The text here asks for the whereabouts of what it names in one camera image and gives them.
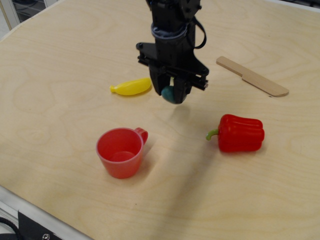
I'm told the aluminium table edge rail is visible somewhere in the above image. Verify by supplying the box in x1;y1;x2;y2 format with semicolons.
0;186;91;240

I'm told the red plastic cup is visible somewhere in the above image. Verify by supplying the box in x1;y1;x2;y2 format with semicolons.
96;127;149;179

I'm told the red toy bell pepper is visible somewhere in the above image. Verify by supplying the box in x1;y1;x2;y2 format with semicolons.
205;114;265;153

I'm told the wooden toy knife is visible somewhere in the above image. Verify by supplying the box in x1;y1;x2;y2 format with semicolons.
216;56;289;97

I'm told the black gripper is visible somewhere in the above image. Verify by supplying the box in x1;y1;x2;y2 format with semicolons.
136;24;209;104

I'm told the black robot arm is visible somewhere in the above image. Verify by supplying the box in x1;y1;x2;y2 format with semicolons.
136;0;209;104

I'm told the black metal bracket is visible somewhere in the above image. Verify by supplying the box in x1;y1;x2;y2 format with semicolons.
18;212;61;240

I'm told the black cable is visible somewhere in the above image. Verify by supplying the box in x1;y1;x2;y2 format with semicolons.
0;216;20;240

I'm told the yellow toy banana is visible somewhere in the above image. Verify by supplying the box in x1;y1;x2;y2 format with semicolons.
109;77;152;96

